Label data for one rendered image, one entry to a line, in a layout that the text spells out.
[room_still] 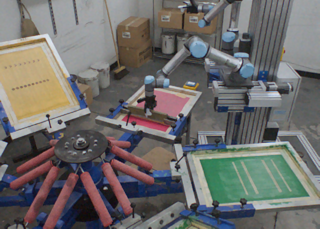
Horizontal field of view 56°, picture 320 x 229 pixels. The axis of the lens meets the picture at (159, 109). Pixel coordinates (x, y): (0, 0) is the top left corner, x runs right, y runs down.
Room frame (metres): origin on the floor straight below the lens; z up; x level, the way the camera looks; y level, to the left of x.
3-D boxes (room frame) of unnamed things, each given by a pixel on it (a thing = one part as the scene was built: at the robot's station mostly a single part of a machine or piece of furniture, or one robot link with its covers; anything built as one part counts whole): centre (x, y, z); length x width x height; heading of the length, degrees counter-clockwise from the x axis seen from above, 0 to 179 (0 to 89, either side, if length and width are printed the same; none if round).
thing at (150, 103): (2.12, 0.08, 1.15); 0.09 x 0.08 x 0.12; 66
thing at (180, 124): (1.98, -0.14, 0.97); 0.30 x 0.05 x 0.07; 156
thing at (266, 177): (1.44, -0.46, 1.05); 1.08 x 0.61 x 0.23; 96
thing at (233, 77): (2.29, -0.66, 1.31); 0.15 x 0.15 x 0.10
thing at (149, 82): (2.12, 0.08, 1.31); 0.09 x 0.08 x 0.11; 93
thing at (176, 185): (1.41, -0.17, 0.90); 1.24 x 0.06 x 0.06; 96
